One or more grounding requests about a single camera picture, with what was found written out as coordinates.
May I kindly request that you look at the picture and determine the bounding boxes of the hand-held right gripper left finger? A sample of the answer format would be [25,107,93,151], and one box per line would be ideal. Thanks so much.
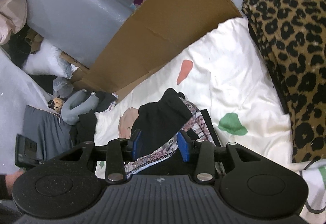
[60,130,142,184]

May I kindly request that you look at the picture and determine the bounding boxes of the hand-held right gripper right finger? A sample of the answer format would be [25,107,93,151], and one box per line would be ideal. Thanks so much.
[177,131,268,184]

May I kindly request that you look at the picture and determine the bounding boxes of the bear print patterned garment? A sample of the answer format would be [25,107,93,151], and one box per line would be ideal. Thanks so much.
[124,97,226,177]

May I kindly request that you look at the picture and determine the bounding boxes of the black drawstring pants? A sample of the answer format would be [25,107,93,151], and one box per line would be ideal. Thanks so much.
[130,88,222,176]

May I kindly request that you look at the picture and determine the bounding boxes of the person's left forearm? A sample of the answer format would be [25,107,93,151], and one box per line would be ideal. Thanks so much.
[0,174,14,201]

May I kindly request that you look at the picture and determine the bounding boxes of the person's left hand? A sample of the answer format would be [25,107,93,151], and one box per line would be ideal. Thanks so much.
[5,170,25,190]

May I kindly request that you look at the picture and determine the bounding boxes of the pastel print cloth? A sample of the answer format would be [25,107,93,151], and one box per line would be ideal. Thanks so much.
[102,91,119,113]

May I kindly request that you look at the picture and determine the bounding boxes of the white curtain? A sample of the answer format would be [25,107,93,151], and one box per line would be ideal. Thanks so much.
[0,47,58,179]

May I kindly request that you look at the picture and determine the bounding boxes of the small plush doll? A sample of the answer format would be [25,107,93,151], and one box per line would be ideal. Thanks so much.
[48,96,64,114]

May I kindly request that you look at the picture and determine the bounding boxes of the black cloth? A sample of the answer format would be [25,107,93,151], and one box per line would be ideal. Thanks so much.
[69,91,118,147]

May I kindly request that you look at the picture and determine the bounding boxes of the grey neck pillow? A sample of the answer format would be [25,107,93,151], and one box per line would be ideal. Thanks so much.
[60,89,100,126]

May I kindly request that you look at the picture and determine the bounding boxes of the grey plastic bag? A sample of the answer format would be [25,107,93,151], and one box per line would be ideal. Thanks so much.
[52,77,75,99]

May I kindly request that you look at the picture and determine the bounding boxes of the cream bear print blanket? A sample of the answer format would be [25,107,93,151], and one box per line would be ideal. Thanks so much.
[94,17,326,215]

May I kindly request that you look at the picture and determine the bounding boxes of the white pillow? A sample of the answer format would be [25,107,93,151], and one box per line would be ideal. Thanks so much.
[22,40,78,80]

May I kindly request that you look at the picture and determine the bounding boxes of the brown cardboard sheet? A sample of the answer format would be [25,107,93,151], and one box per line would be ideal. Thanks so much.
[71,0,242,102]

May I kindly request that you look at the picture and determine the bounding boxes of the beige plastic bag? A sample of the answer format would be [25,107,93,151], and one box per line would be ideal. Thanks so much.
[0,0,28,45]

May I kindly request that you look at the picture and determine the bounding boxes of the grey plastic-wrapped panel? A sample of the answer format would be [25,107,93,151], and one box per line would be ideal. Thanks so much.
[26,0,145,68]

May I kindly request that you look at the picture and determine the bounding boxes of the leopard print folded garment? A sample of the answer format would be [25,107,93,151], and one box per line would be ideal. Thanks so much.
[240,0,326,164]

